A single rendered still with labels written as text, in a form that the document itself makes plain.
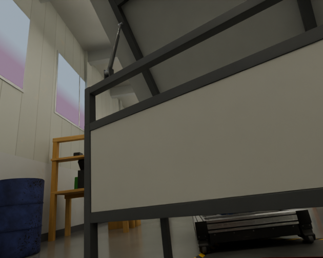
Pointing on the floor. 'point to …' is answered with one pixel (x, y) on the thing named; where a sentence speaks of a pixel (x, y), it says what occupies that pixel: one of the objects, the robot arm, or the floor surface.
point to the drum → (16, 217)
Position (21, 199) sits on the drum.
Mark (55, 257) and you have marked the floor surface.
